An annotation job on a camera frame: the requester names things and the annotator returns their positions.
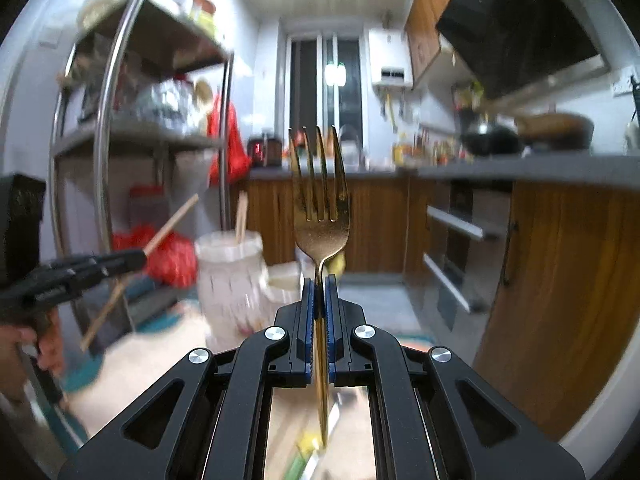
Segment large red plastic bag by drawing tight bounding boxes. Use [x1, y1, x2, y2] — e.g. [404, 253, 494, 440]
[112, 225, 198, 288]

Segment person's left hand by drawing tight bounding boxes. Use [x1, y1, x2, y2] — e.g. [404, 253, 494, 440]
[0, 310, 66, 401]

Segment red lidded container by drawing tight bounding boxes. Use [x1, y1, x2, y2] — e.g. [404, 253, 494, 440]
[129, 185, 166, 231]

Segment jars on rack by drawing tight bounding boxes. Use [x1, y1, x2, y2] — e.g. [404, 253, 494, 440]
[167, 0, 218, 36]

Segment chrome kitchen faucet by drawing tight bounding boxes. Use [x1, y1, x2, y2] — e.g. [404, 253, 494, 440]
[339, 125, 362, 157]

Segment kitchen window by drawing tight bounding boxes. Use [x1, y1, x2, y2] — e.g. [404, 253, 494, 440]
[287, 35, 363, 161]

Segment white floral ceramic utensil holder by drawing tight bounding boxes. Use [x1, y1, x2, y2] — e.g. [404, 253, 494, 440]
[194, 230, 304, 348]

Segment grey kitchen countertop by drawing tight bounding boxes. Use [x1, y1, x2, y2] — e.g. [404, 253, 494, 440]
[247, 152, 640, 187]

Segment white water heater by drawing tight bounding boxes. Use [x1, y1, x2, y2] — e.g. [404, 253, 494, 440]
[370, 27, 416, 88]

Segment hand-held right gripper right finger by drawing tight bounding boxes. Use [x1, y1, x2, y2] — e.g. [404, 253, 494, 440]
[324, 274, 586, 480]

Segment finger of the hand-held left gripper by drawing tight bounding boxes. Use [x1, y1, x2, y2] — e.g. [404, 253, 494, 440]
[0, 267, 110, 312]
[45, 250, 149, 278]

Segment dark rice cooker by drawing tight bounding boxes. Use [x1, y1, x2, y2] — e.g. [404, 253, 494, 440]
[247, 132, 283, 167]

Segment stainless steel storage rack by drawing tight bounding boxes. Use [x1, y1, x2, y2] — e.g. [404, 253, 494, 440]
[47, 0, 236, 411]

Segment black range hood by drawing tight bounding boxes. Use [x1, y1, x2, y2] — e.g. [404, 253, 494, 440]
[435, 0, 608, 101]

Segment wooden upper cabinet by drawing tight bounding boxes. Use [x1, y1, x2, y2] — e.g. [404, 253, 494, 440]
[404, 0, 471, 88]

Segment wooden lower cabinets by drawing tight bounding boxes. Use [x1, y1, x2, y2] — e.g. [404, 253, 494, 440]
[242, 180, 408, 273]

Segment wooden chopstick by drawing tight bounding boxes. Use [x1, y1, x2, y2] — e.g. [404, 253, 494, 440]
[235, 191, 250, 242]
[80, 194, 200, 352]

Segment printed horse tablecloth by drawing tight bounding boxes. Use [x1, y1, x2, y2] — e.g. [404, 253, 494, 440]
[60, 280, 436, 480]

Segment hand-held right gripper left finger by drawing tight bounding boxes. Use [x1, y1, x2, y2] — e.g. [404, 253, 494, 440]
[57, 275, 317, 480]

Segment wooden cabinet with black handle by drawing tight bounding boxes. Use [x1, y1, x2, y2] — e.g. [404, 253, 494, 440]
[472, 180, 640, 441]

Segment built-in oven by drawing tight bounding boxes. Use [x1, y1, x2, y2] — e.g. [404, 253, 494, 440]
[422, 180, 513, 331]

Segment black wok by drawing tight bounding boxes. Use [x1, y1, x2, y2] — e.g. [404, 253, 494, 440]
[460, 122, 523, 156]

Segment hanging red plastic bag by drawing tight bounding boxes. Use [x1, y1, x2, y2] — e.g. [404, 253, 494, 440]
[207, 92, 253, 186]

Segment brown frying pan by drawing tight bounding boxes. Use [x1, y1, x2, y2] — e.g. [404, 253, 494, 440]
[515, 112, 596, 151]

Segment clear plastic bag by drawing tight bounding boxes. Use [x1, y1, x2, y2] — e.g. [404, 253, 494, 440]
[135, 80, 201, 133]

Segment gold metal fork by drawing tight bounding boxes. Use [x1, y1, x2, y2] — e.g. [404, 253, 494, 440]
[287, 126, 351, 453]

